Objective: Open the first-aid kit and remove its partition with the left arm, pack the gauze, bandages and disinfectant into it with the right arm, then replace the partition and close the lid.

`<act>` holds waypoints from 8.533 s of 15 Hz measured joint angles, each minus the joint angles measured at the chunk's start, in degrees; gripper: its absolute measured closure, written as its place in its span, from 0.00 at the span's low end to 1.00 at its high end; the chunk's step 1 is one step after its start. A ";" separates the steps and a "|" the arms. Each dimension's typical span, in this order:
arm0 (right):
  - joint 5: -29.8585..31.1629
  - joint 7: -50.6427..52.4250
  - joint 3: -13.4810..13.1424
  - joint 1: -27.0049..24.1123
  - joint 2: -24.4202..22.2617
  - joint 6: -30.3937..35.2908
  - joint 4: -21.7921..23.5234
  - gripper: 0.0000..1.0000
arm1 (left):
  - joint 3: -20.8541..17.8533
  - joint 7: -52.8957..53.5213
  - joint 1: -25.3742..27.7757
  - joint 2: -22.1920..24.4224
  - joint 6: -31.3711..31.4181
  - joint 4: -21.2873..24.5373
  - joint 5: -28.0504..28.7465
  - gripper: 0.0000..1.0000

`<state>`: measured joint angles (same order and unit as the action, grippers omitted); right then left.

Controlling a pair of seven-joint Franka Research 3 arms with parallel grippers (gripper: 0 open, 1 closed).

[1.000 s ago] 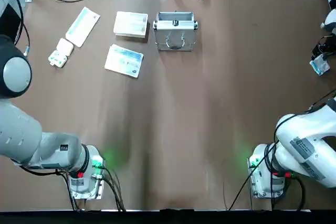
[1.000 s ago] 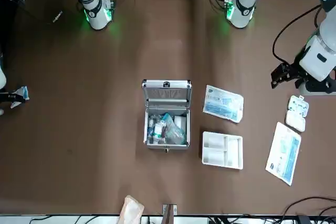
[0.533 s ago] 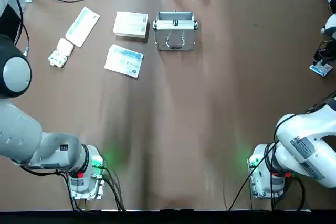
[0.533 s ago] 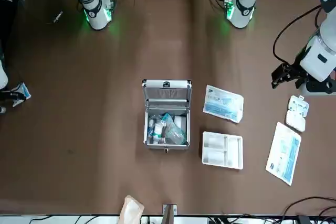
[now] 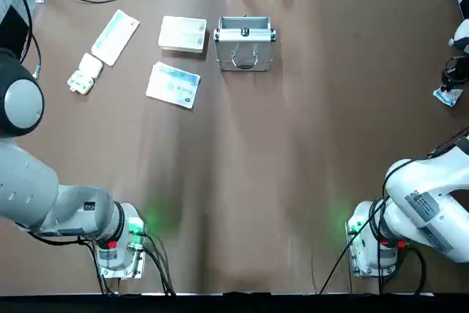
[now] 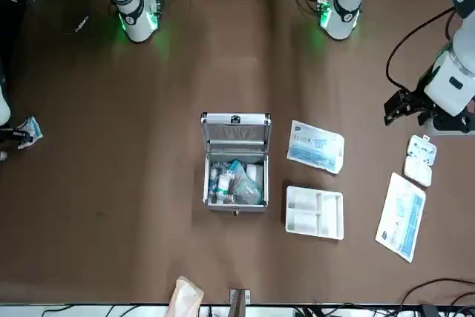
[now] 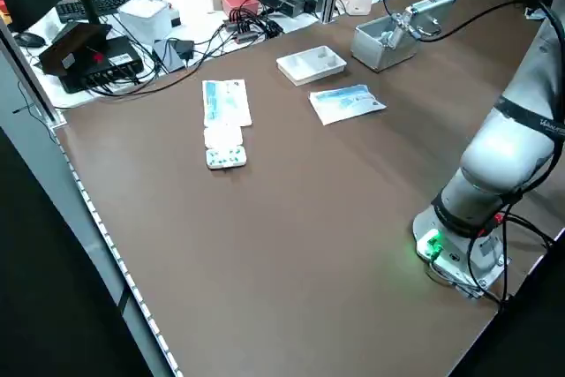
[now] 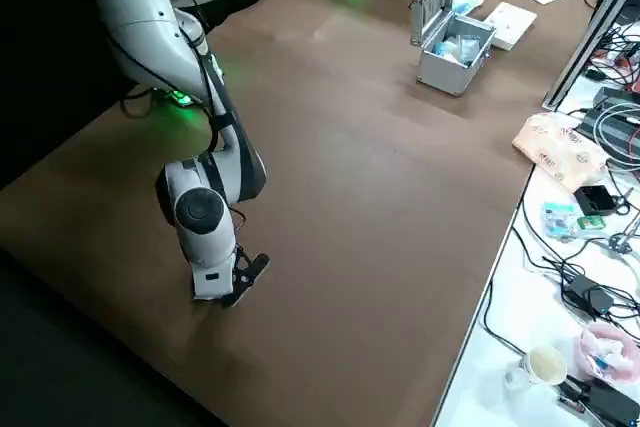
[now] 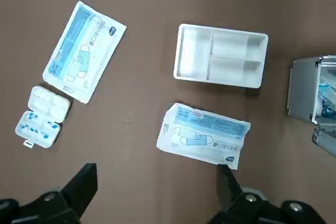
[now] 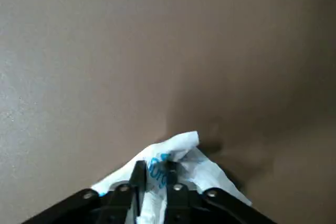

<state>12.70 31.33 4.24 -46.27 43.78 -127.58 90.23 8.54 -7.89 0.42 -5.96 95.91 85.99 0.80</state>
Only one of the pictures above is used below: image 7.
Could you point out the white plastic partition tray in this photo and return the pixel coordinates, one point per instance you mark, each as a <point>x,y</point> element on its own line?
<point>311,63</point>

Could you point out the aluminium first-aid case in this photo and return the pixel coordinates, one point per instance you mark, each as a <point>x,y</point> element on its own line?
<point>384,57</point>

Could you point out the blue white bandage packet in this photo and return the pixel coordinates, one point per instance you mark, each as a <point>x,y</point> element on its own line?
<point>532,13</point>

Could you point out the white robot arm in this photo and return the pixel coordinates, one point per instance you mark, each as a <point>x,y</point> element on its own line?
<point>494,152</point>

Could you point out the open white plastic pill box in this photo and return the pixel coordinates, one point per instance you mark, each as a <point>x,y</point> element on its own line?
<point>224,149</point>

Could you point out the red open box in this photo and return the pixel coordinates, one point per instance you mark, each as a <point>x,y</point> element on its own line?
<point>240,5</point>

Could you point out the long white teal pouch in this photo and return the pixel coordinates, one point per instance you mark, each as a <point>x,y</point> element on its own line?
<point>227,101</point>

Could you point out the large flat blue white packet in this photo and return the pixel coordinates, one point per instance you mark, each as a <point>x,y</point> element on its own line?
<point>346,103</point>

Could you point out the grey usb hub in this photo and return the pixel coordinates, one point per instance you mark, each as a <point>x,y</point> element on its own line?
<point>240,32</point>

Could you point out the black power adapter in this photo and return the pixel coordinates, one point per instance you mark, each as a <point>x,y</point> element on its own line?
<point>184,49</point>

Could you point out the white cube printer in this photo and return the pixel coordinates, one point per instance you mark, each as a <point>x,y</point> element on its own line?
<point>145,17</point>

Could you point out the black keyboard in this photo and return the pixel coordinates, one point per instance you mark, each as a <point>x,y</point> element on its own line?
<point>115,2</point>

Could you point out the dark brown box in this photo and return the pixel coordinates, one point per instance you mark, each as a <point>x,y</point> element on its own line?
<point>70,50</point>

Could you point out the black computer mouse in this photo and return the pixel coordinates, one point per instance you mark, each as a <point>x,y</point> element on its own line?
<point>30,39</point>

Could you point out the aluminium table edge rail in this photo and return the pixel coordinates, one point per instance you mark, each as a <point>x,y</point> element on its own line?
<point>88,200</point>

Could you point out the black network switch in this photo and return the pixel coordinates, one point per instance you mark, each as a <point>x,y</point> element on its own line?
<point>110,63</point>

